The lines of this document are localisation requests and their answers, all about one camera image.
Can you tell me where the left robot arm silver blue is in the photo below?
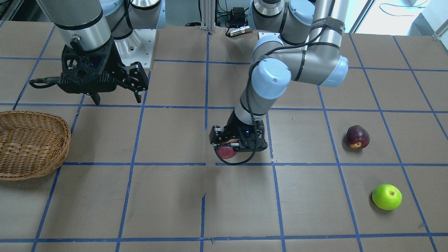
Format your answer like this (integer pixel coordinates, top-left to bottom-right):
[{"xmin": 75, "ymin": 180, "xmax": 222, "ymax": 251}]
[{"xmin": 210, "ymin": 0, "xmax": 349, "ymax": 153}]

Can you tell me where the dark red apple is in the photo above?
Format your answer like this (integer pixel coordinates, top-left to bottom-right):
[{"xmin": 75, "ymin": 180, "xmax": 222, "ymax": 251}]
[{"xmin": 346, "ymin": 125, "xmax": 371, "ymax": 149}]

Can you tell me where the red yellow apple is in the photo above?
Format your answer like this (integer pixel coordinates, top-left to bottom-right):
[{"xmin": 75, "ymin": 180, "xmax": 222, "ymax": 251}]
[{"xmin": 217, "ymin": 146, "xmax": 237, "ymax": 160}]

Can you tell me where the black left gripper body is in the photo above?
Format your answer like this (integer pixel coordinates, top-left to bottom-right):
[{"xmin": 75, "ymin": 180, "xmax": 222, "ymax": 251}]
[{"xmin": 209, "ymin": 116, "xmax": 268, "ymax": 153}]

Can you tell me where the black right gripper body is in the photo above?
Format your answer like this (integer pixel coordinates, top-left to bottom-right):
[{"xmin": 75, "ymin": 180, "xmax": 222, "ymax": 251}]
[{"xmin": 58, "ymin": 35, "xmax": 123, "ymax": 94}]

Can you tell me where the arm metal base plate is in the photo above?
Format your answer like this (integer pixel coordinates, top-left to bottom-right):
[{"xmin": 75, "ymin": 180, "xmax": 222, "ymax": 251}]
[
  {"xmin": 256, "ymin": 32, "xmax": 284, "ymax": 45},
  {"xmin": 114, "ymin": 29, "xmax": 157, "ymax": 70}
]

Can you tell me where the green apple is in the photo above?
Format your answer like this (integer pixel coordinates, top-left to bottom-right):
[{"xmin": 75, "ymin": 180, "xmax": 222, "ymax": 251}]
[{"xmin": 371, "ymin": 184, "xmax": 402, "ymax": 211}]

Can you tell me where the oval wicker basket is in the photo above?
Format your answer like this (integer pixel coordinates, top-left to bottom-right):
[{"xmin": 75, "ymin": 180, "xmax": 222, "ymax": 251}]
[{"xmin": 0, "ymin": 110, "xmax": 71, "ymax": 181}]

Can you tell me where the aluminium frame post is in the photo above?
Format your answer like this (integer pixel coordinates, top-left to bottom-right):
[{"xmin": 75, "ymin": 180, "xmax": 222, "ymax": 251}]
[{"xmin": 199, "ymin": 0, "xmax": 217, "ymax": 34}]

